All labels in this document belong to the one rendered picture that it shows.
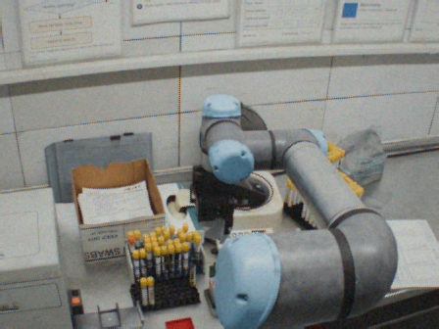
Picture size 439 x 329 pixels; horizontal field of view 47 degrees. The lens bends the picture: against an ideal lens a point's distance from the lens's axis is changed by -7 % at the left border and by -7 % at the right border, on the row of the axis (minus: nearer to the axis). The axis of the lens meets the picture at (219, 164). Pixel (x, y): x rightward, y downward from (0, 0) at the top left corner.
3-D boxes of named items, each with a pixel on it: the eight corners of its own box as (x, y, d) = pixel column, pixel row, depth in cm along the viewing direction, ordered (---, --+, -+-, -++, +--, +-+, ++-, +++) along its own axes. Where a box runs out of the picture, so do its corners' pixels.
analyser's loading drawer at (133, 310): (63, 342, 120) (59, 329, 117) (60, 322, 125) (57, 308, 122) (144, 330, 126) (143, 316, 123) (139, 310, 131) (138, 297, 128)
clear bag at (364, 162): (345, 194, 180) (355, 148, 170) (313, 169, 192) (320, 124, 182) (393, 173, 192) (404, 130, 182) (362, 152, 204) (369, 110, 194)
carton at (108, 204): (83, 266, 145) (76, 225, 137) (74, 206, 168) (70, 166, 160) (168, 254, 152) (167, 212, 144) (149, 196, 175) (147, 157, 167)
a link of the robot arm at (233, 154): (276, 148, 93) (263, 117, 102) (212, 151, 91) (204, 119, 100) (271, 185, 97) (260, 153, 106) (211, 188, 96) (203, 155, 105)
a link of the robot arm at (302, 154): (444, 251, 58) (318, 113, 102) (361, 261, 57) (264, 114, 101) (422, 325, 63) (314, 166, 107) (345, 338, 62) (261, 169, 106)
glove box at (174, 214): (169, 253, 152) (168, 227, 147) (152, 204, 171) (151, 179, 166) (210, 246, 156) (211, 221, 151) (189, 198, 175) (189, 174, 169)
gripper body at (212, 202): (189, 204, 121) (190, 159, 114) (225, 199, 123) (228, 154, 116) (198, 225, 115) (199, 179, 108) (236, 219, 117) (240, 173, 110)
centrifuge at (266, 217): (205, 258, 151) (206, 226, 144) (194, 197, 176) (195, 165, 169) (286, 253, 154) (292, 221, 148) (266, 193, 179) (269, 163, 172)
